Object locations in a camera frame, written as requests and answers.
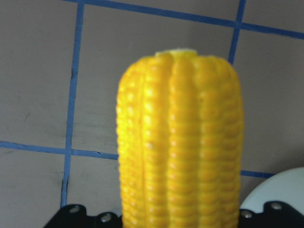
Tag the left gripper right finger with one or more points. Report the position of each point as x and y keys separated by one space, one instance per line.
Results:
x=275 y=214

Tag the yellow corn cob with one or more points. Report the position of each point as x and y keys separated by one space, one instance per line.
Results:
x=180 y=127

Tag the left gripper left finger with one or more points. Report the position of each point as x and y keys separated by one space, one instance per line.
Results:
x=75 y=216

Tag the pale green cooking pot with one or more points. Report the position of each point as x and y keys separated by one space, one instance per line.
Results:
x=287 y=187

